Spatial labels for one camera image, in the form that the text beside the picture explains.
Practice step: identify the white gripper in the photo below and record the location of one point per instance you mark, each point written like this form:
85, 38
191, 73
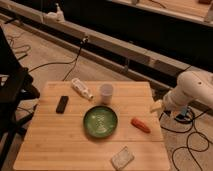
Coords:
157, 106

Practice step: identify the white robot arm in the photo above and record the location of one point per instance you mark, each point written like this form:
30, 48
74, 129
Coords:
191, 85

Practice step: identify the green ceramic plate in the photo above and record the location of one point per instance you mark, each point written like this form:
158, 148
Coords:
100, 122

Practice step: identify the blue power box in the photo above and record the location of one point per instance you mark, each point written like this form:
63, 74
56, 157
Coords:
183, 117

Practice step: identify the orange carrot toy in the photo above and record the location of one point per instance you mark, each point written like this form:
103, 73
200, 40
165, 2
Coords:
140, 125

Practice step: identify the white plastic bottle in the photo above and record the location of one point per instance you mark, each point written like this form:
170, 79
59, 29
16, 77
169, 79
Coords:
81, 88

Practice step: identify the black rectangular block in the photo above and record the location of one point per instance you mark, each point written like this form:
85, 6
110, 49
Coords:
62, 104

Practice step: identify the black chair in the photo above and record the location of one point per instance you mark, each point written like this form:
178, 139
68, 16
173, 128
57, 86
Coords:
16, 88

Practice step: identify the long metal rail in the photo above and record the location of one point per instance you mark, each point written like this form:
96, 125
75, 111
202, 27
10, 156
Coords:
158, 45

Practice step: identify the white object on rail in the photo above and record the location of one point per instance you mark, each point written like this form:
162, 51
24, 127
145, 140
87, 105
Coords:
57, 16

